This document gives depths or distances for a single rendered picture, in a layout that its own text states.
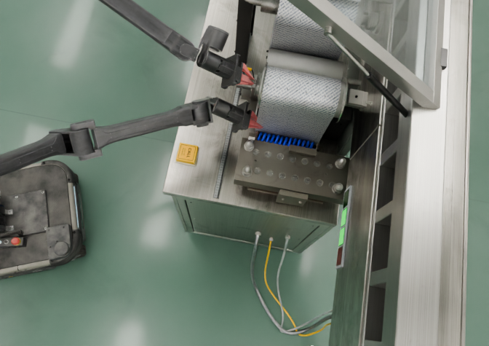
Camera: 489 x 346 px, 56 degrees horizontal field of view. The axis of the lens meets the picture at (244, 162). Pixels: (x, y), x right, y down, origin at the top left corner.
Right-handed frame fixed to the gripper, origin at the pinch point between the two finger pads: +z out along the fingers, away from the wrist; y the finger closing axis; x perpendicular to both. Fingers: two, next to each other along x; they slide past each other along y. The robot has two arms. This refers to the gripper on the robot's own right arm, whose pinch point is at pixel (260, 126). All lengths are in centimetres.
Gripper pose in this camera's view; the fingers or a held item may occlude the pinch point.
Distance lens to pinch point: 163.1
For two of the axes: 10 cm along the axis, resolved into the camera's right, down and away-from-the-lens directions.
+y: -1.8, 9.3, -3.3
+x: 5.5, -1.8, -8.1
